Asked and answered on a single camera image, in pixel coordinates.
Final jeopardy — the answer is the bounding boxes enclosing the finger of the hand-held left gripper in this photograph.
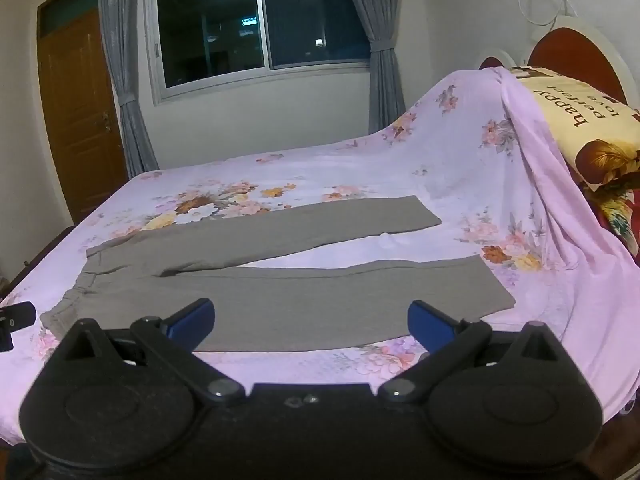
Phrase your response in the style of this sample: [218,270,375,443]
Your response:
[0,301,37,352]

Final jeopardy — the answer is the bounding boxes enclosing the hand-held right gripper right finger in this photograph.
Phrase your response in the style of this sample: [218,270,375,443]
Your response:
[378,301,578,404]

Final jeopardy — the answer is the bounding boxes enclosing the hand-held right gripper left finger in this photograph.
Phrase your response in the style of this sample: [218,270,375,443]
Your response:
[52,298,247,407]

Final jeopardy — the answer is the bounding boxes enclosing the grey pants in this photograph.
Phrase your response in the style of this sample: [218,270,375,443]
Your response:
[39,195,517,353]

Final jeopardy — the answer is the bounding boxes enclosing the pink floral bedsheet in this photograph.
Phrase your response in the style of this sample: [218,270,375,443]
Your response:
[0,67,640,448]

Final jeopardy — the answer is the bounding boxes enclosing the red floral pillow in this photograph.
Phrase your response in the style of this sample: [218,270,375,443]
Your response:
[582,180,640,261]

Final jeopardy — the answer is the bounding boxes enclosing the brown wooden door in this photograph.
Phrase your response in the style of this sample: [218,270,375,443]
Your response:
[36,0,130,225]

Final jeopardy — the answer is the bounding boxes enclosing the grey curtain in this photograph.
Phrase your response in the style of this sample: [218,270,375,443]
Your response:
[340,0,408,133]
[95,0,161,178]

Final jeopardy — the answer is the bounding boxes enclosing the cream printed pillow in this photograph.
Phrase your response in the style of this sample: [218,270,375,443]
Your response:
[510,65,640,193]

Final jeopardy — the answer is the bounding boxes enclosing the sliding glass window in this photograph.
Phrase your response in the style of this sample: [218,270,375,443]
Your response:
[146,0,373,107]

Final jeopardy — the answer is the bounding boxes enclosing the red white bed headboard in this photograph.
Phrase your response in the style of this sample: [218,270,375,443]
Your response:
[477,14,640,111]

